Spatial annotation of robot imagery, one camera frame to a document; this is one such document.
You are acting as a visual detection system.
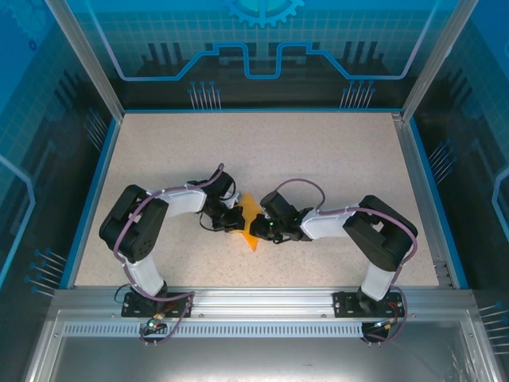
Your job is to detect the brushed metal panel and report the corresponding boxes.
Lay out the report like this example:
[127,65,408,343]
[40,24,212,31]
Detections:
[23,310,502,382]

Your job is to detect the aluminium side rail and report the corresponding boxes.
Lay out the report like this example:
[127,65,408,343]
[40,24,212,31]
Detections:
[391,112,457,288]

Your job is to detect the slotted grey cable duct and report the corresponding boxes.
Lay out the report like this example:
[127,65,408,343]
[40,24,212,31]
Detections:
[61,322,369,339]

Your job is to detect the aluminium frame post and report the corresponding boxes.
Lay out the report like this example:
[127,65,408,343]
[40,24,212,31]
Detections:
[400,0,481,123]
[45,0,125,120]

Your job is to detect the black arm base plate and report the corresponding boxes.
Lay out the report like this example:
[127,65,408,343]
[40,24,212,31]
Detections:
[121,291,195,318]
[332,289,406,318]

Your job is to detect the aluminium mounting rail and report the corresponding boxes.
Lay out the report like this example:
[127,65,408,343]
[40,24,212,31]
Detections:
[51,286,476,319]

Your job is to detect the orange square paper sheet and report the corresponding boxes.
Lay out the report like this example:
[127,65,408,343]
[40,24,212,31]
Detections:
[232,193,263,254]

